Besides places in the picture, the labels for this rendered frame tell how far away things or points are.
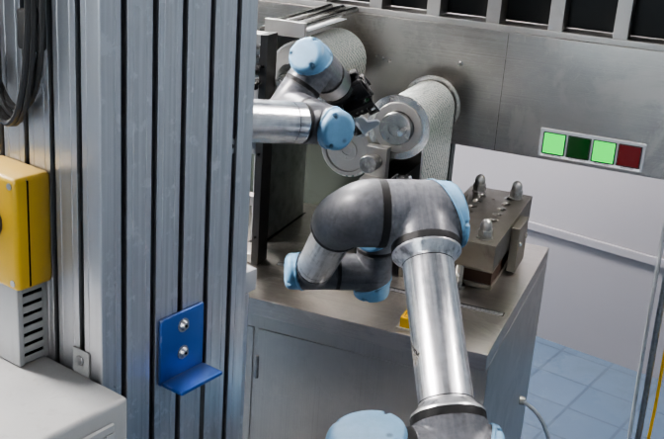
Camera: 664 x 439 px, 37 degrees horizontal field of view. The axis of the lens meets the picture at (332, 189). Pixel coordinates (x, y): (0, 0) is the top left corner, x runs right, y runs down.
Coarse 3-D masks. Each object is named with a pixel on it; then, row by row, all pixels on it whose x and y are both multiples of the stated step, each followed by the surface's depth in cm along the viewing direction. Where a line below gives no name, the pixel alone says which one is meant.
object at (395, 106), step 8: (392, 104) 220; (400, 104) 220; (384, 112) 221; (408, 112) 219; (416, 112) 219; (416, 120) 219; (376, 128) 223; (416, 128) 220; (376, 136) 224; (416, 136) 220; (384, 144) 224; (408, 144) 221; (416, 144) 221
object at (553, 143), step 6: (546, 132) 242; (546, 138) 243; (552, 138) 242; (558, 138) 241; (564, 138) 241; (546, 144) 243; (552, 144) 242; (558, 144) 242; (546, 150) 243; (552, 150) 243; (558, 150) 242
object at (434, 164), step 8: (440, 136) 233; (448, 136) 240; (432, 144) 228; (440, 144) 235; (448, 144) 242; (424, 152) 223; (432, 152) 229; (440, 152) 236; (448, 152) 243; (424, 160) 224; (432, 160) 230; (440, 160) 237; (448, 160) 245; (424, 168) 225; (432, 168) 232; (440, 168) 239; (424, 176) 226; (432, 176) 233; (440, 176) 240
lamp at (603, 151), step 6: (594, 144) 239; (600, 144) 238; (606, 144) 237; (612, 144) 237; (594, 150) 239; (600, 150) 238; (606, 150) 238; (612, 150) 237; (594, 156) 239; (600, 156) 239; (606, 156) 238; (612, 156) 238; (606, 162) 239; (612, 162) 238
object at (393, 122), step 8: (392, 112) 220; (400, 112) 220; (384, 120) 220; (392, 120) 220; (400, 120) 219; (408, 120) 219; (384, 128) 221; (392, 128) 220; (400, 128) 220; (408, 128) 219; (384, 136) 222; (392, 136) 221; (400, 136) 220; (408, 136) 219; (392, 144) 221; (400, 144) 221
